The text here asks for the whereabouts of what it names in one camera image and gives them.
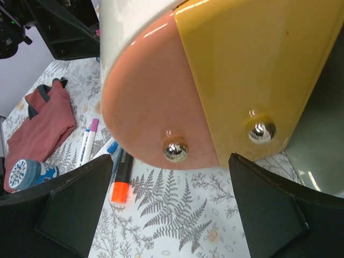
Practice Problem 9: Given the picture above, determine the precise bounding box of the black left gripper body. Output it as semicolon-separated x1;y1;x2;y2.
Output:
1;1;33;59

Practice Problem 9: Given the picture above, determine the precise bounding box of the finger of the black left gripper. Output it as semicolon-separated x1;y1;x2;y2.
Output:
26;0;100;60

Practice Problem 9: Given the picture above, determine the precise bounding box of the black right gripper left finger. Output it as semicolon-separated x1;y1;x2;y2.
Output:
1;155;113;257

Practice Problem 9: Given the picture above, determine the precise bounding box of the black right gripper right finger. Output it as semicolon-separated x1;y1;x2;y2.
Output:
228;153;343;257

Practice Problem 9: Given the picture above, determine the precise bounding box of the black orange highlighter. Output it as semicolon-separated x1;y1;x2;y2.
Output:
111;151;134;203

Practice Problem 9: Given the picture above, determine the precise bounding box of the blue patterned tape roll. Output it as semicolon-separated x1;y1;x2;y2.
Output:
9;159;60;191

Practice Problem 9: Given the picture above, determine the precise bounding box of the purple cap white marker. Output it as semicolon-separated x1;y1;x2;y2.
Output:
81;118;99;165

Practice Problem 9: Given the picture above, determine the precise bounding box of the blue cap white marker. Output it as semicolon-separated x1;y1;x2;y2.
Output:
76;128;90;168

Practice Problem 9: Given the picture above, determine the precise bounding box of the rust brown folded garment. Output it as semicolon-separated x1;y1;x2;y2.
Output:
4;77;76;193

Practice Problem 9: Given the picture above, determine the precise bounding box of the blue pen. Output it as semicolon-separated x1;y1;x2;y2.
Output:
91;139;123;165

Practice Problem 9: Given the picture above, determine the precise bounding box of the floral patterned table mat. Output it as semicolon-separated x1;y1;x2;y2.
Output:
0;56;304;258

